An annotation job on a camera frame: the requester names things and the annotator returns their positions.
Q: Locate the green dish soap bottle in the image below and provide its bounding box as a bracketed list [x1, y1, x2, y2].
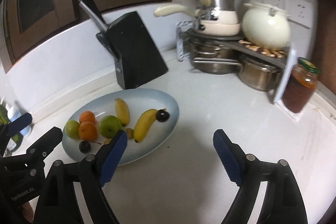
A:
[1, 105, 23, 157]

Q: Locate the white folded napkin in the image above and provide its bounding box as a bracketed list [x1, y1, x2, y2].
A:
[276, 100, 315, 123]

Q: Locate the glass jar red sauce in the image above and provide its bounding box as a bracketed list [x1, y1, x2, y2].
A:
[282, 57, 319, 114]

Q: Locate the white wall socket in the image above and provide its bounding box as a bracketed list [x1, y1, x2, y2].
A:
[250, 0, 314, 28]

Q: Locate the small stainless steel pot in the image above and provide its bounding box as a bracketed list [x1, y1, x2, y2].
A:
[238, 54, 282, 92]

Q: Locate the white blue pump bottle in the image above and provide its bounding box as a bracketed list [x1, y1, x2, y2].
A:
[5, 103, 31, 137]

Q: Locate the black knife block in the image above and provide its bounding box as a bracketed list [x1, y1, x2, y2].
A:
[96, 11, 169, 90]

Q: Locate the left hand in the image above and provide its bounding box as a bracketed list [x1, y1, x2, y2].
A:
[22, 202, 34, 223]

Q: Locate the wooden bead trivet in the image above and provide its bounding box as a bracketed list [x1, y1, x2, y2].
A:
[238, 40, 288, 59]

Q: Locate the large yellow banana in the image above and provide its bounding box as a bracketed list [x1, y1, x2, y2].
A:
[133, 109, 158, 143]

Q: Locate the white metal pot rack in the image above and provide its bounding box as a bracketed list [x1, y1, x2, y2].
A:
[176, 20, 297, 103]

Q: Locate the cream ceramic pot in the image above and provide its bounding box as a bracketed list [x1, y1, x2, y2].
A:
[241, 2, 290, 50]

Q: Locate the cream saucepan with handle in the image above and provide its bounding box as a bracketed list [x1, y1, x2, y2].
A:
[154, 4, 240, 36]

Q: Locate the green apple with stem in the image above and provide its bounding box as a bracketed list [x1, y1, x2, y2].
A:
[98, 115, 122, 139]

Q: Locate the large stainless steel pot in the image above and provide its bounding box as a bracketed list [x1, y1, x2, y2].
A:
[189, 38, 243, 75]

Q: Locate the dark passion fruit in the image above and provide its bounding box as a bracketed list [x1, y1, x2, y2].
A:
[156, 109, 170, 122]
[79, 141, 102, 154]

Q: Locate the orange mandarin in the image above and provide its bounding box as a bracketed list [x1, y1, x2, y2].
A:
[79, 122, 98, 142]
[79, 110, 96, 124]

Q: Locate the brown wooden cutting board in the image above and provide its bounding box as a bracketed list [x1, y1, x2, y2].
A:
[310, 0, 336, 75]

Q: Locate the small yellow banana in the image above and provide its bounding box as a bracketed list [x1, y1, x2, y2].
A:
[114, 98, 130, 126]

